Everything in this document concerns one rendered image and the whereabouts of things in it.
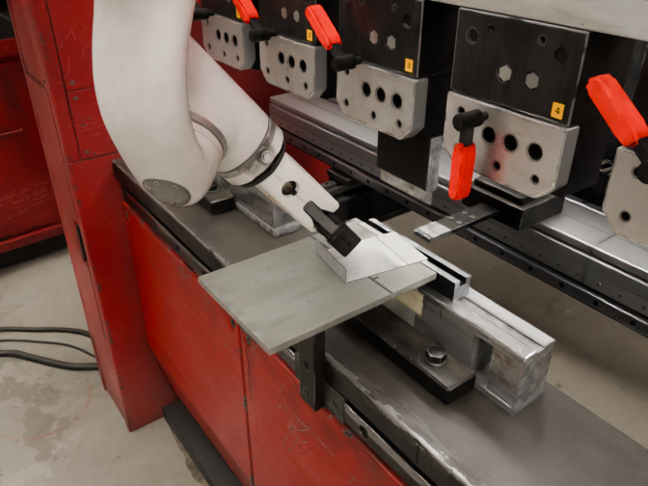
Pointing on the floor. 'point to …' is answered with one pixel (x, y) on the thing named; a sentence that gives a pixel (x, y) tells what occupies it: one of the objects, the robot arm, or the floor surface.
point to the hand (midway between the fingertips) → (334, 229)
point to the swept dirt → (191, 464)
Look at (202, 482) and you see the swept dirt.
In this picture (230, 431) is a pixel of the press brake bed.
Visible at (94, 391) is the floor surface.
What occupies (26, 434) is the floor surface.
